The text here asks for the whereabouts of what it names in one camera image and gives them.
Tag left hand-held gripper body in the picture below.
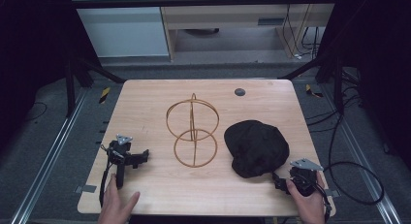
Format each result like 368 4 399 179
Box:
107 133 140 190

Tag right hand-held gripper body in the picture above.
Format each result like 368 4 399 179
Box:
288 157 325 198

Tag black cap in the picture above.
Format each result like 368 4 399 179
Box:
223 119 291 179

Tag person's right hand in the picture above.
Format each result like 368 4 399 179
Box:
285 171 327 224

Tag person's left hand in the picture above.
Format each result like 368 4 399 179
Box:
97 173 142 224

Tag grey tape strip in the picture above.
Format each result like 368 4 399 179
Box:
74 184 98 195
324 188 341 199

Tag yellow black striped tape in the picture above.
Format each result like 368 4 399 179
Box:
304 83 325 99
98 86 111 105

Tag black stand legs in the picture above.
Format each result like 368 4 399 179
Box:
63 52 126 118
278 53 361 115

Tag white cabinet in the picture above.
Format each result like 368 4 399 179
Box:
67 0 171 58

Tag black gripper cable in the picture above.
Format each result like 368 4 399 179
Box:
313 182 333 223
98 144 118 208

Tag long black floor cable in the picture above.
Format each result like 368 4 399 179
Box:
304 87 386 207

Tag gold wire hat stand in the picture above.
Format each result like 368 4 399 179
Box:
165 92 221 169

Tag metal floor rail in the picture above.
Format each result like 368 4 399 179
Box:
9 89 89 224
318 82 403 224

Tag bundle of hanging cables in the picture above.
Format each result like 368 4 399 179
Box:
281 0 322 61

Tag black horizontal frame bar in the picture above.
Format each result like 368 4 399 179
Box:
69 0 340 10

